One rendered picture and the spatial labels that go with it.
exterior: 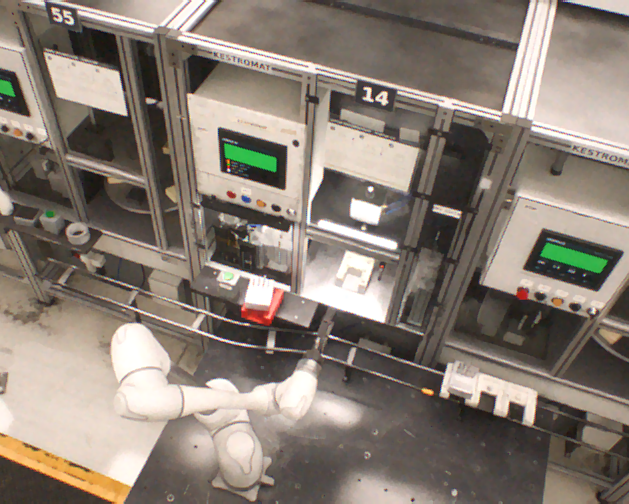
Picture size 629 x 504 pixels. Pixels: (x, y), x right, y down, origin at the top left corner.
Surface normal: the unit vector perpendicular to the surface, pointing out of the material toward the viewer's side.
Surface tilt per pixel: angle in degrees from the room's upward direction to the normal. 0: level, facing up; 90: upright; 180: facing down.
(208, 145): 90
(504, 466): 0
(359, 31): 0
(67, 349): 0
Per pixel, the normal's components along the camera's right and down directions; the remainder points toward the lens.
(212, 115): -0.34, 0.71
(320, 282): 0.05, -0.64
